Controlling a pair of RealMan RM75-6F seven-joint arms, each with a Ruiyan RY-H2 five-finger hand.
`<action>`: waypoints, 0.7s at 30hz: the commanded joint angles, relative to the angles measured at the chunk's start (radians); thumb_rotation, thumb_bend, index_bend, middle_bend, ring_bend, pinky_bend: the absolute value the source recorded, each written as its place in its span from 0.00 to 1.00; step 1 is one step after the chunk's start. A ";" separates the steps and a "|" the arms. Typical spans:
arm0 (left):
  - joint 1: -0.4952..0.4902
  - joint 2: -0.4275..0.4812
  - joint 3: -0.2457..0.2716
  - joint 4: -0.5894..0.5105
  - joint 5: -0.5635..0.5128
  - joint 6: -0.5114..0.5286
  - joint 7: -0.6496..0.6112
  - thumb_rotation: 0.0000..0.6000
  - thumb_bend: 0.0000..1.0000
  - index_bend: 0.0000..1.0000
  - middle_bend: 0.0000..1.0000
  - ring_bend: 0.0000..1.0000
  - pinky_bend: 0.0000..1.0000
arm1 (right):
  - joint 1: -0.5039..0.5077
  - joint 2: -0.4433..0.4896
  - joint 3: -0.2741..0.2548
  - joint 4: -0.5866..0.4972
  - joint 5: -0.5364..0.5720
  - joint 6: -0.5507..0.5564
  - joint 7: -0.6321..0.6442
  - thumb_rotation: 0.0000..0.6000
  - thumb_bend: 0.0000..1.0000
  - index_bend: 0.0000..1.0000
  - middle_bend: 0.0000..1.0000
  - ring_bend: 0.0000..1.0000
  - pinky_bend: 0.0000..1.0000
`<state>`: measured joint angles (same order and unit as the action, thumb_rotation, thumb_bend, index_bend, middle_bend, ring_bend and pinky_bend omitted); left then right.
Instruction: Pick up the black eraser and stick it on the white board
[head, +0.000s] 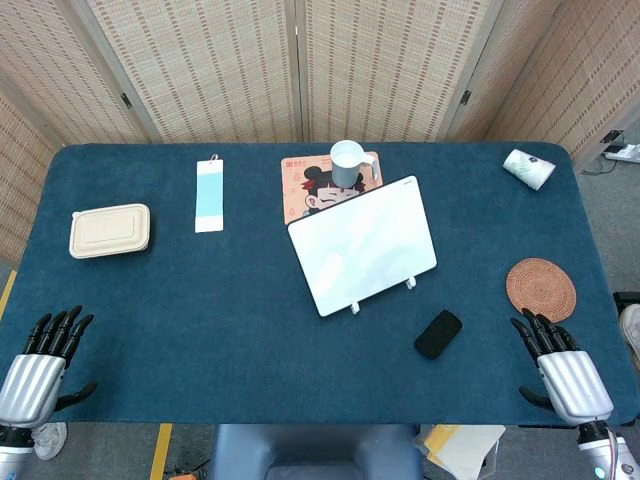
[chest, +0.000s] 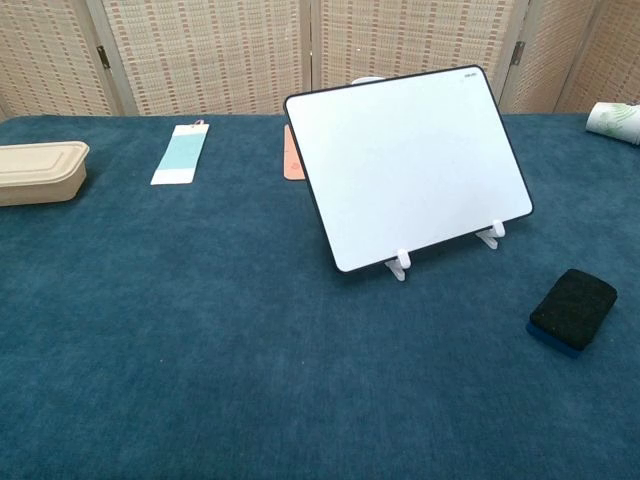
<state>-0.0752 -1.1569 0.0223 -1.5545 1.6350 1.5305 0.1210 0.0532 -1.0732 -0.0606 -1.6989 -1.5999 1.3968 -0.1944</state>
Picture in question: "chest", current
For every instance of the beige lidded lunch box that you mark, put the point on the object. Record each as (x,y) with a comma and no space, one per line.
(35,175)

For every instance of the woven bamboo folding screen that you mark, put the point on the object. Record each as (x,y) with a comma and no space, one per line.
(200,50)

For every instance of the orange cartoon mouse pad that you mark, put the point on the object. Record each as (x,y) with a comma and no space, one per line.
(292,165)

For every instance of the dark metal screen hinge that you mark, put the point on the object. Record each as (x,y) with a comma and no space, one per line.
(103,56)
(518,52)

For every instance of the white and teal card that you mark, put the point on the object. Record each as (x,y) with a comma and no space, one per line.
(180,155)

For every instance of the white tablet board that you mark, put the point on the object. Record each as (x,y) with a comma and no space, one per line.
(400,165)

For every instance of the white paper cup green print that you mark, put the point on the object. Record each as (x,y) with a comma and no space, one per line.
(615,122)

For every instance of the white plastic board stand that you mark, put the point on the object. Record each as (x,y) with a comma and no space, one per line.
(404,261)

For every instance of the dark blue tablecloth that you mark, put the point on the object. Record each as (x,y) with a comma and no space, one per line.
(200,325)

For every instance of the black and blue eraser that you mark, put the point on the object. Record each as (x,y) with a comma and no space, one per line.
(572,310)

